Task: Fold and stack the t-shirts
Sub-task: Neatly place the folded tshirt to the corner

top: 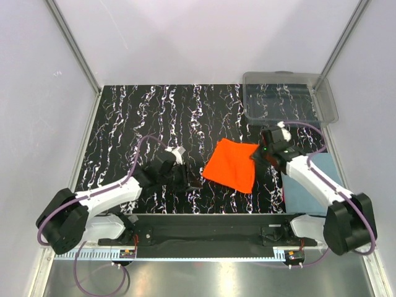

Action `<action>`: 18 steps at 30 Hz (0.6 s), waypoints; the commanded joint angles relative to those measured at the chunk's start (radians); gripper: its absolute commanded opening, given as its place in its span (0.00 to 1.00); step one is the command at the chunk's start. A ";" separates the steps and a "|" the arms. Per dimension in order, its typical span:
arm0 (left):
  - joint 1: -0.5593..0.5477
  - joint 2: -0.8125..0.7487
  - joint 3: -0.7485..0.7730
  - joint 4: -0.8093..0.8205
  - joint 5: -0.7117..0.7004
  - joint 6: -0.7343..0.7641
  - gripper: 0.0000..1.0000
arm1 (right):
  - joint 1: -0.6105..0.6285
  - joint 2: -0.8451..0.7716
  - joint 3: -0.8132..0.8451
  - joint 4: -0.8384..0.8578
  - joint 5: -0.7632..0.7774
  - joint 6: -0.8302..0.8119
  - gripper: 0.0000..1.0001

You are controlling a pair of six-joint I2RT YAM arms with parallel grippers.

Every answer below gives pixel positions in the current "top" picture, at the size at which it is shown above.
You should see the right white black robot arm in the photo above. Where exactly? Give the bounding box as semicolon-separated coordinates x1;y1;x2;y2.
251;122;377;256

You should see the purple cable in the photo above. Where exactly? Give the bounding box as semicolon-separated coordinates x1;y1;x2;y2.
281;121;379;267
37;135;170;295

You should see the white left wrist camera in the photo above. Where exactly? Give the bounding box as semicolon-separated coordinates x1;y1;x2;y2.
165;146;186;165

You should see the orange t shirt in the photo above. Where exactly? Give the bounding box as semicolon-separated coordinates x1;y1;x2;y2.
202;138;259;194

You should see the white toothed cable duct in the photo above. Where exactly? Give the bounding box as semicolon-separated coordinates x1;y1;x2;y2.
55;247;304;262

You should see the clear plastic bin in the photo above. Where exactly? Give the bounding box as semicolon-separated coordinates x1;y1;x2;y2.
243;71;339;127

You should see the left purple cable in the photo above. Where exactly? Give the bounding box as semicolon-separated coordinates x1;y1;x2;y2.
37;135;170;295

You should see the left aluminium corner post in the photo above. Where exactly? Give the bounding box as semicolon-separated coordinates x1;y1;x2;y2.
44;0;101;95

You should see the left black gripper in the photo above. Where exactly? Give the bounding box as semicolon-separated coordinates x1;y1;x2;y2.
158;161;202;192

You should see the aluminium frame rail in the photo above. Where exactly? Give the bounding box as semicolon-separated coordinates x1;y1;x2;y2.
40;225;378;250

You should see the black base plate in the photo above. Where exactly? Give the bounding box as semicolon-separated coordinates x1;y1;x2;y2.
98;214;316;247

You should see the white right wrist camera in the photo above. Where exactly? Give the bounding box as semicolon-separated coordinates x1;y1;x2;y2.
277;121;291;142

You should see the folded light blue t shirt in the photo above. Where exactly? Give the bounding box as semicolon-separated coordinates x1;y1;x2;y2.
281;152;343;216

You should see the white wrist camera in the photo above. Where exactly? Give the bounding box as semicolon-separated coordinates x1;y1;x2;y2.
277;121;291;142
165;146;186;165

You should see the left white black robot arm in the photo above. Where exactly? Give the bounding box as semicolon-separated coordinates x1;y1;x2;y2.
36;147;202;255

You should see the aluminium corner post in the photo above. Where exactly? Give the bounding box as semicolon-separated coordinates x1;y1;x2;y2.
44;0;101;95
315;0;371;88

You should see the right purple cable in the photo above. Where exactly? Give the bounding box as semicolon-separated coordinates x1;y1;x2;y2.
281;121;379;267

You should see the right aluminium corner post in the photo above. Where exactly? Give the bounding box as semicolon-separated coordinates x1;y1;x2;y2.
315;0;371;88

